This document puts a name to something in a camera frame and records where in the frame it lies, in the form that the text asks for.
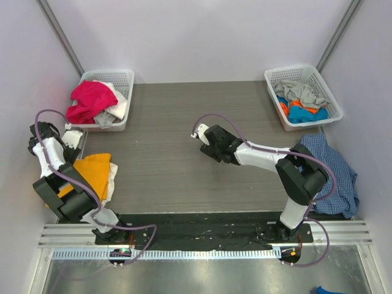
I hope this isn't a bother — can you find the right white plastic basket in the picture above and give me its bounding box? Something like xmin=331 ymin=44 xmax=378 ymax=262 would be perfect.
xmin=264 ymin=64 xmax=343 ymax=132

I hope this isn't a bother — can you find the red white printed t shirt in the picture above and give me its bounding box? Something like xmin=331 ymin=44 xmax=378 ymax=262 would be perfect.
xmin=101 ymin=161 xmax=118 ymax=206

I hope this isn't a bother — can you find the blue checkered shirt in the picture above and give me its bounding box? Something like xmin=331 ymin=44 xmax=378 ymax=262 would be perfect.
xmin=300 ymin=133 xmax=360 ymax=219

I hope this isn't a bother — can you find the white plastic basket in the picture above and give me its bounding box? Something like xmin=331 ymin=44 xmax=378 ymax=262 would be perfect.
xmin=69 ymin=69 xmax=134 ymax=132
xmin=264 ymin=64 xmax=343 ymax=132

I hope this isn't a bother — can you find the orange yellow t shirt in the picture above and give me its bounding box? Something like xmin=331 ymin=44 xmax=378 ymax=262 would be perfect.
xmin=73 ymin=153 xmax=111 ymax=202

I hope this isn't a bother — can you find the left white plastic basket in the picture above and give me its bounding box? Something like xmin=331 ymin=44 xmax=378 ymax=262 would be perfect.
xmin=69 ymin=69 xmax=134 ymax=132

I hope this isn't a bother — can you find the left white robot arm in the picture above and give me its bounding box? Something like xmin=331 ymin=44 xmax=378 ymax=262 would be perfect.
xmin=28 ymin=122 xmax=130 ymax=244

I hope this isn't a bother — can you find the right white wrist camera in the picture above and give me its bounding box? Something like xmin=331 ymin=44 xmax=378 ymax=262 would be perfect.
xmin=190 ymin=123 xmax=209 ymax=146

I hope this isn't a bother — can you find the pink t shirt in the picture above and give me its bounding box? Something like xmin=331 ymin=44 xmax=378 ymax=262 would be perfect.
xmin=66 ymin=81 xmax=118 ymax=124

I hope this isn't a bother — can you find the white slotted cable duct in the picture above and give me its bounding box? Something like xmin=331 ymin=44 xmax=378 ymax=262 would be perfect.
xmin=52 ymin=247 xmax=281 ymax=260

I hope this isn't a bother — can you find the blue t shirt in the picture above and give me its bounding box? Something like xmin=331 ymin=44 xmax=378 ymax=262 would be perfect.
xmin=277 ymin=96 xmax=328 ymax=124

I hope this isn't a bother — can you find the orange garment in basket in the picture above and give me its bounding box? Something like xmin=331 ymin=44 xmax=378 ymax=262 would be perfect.
xmin=279 ymin=100 xmax=319 ymax=117

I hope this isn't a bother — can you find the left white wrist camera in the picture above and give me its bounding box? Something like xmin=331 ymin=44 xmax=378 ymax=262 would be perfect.
xmin=61 ymin=123 xmax=83 ymax=149

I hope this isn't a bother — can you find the grey t shirt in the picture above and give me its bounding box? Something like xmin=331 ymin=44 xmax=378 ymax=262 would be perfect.
xmin=273 ymin=80 xmax=328 ymax=109

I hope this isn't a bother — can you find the white grey garment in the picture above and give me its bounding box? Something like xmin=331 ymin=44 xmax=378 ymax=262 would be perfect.
xmin=94 ymin=80 xmax=127 ymax=129

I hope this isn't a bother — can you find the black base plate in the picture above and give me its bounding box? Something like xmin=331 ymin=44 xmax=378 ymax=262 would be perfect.
xmin=58 ymin=211 xmax=353 ymax=246

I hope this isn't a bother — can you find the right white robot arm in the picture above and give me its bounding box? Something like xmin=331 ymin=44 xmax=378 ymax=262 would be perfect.
xmin=194 ymin=124 xmax=329 ymax=242

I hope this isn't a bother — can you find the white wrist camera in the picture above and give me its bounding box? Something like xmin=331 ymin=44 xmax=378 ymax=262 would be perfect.
xmin=190 ymin=123 xmax=209 ymax=146
xmin=61 ymin=123 xmax=83 ymax=149

